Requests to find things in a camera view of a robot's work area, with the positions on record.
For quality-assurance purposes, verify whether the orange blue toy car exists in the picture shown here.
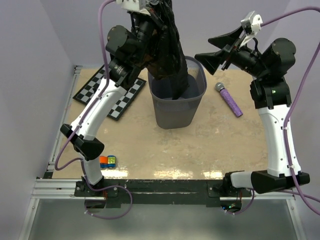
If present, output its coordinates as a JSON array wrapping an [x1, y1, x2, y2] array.
[[99, 155, 117, 169]]

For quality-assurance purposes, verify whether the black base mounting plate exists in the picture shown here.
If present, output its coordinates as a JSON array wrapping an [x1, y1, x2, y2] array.
[[74, 179, 252, 208]]

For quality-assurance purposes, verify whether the purple glitter toy microphone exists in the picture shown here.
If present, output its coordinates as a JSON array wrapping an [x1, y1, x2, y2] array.
[[215, 82, 243, 118]]

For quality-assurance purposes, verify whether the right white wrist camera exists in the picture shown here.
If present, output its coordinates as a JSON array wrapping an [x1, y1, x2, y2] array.
[[240, 11, 263, 47]]

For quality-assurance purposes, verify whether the aluminium front rail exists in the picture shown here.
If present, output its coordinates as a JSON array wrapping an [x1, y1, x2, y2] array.
[[31, 177, 297, 201]]

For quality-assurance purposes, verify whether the black white chessboard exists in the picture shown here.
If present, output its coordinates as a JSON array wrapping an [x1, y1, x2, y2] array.
[[73, 65, 147, 121]]

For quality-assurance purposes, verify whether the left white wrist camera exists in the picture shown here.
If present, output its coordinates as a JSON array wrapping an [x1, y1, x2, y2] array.
[[115, 0, 151, 16]]

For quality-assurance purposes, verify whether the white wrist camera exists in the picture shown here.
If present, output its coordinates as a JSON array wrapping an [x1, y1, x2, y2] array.
[[115, 0, 151, 16], [240, 11, 263, 47]]

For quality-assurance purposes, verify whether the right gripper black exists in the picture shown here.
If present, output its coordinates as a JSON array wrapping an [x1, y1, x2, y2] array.
[[195, 24, 269, 79]]

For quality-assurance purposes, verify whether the grey plastic trash bin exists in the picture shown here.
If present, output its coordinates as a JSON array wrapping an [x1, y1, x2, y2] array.
[[147, 56, 207, 129]]

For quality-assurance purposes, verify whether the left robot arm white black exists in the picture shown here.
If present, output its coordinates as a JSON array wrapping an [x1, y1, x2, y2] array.
[[60, 0, 168, 196]]

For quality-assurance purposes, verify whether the black plastic trash bag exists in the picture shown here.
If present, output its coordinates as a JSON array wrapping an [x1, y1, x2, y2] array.
[[147, 0, 189, 100]]

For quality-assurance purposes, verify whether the purple cable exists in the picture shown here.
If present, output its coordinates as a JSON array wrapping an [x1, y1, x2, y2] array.
[[224, 6, 320, 216], [54, 0, 133, 218]]

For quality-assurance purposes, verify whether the aluminium left side rail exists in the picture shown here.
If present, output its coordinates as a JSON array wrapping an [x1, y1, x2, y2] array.
[[40, 65, 83, 179]]

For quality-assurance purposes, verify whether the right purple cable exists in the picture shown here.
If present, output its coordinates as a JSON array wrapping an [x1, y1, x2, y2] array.
[[224, 6, 320, 216]]

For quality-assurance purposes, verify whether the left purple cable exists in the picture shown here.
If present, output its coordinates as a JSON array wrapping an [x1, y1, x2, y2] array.
[[54, 0, 133, 218]]

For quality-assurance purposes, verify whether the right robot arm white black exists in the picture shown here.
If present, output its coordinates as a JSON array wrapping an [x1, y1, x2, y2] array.
[[194, 27, 310, 197]]

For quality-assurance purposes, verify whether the aluminium rail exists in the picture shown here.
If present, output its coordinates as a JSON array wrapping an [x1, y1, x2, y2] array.
[[31, 177, 297, 201], [40, 65, 83, 179]]

